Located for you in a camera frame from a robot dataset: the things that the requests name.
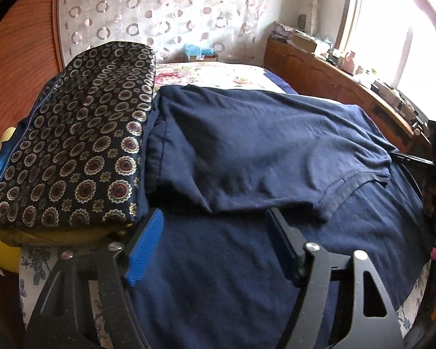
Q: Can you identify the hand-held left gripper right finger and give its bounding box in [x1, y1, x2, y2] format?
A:
[265, 207, 404, 349]

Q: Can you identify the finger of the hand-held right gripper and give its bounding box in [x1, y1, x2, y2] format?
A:
[389, 152, 436, 167]

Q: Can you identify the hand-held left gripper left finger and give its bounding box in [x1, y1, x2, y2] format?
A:
[22, 209, 164, 349]

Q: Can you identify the navy printed t-shirt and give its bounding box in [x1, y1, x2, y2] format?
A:
[124, 84, 435, 349]

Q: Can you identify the grey device box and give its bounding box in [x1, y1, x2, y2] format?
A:
[371, 80, 404, 102]

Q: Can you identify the yellow folded garment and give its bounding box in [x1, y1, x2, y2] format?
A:
[0, 223, 139, 253]

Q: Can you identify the blue floral blanket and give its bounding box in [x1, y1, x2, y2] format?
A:
[18, 245, 435, 349]

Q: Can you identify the wooden cabinet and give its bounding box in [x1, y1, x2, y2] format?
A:
[263, 36, 422, 153]

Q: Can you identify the dark circle-patterned folded cloth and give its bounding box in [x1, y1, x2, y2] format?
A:
[0, 42, 158, 231]

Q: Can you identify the window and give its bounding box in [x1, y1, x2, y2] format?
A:
[336, 0, 436, 117]

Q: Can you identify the yellow plush toy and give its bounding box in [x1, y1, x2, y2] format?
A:
[0, 127, 22, 273]

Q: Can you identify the plain blue bed cover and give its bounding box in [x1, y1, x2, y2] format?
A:
[263, 71, 299, 95]

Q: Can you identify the pile of books and boxes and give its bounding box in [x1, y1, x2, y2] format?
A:
[271, 22, 329, 55]

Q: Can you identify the pink floral bed sheet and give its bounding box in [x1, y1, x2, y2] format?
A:
[154, 62, 287, 93]

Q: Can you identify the pale window curtain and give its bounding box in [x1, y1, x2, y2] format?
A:
[310, 0, 324, 37]

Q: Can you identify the cardboard box with blue cloth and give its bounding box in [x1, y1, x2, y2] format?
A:
[183, 42, 219, 63]

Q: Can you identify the wooden slatted wardrobe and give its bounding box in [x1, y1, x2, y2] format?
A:
[0, 0, 64, 153]

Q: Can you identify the sheer circle-patterned wall curtain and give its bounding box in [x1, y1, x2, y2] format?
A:
[56, 0, 273, 68]

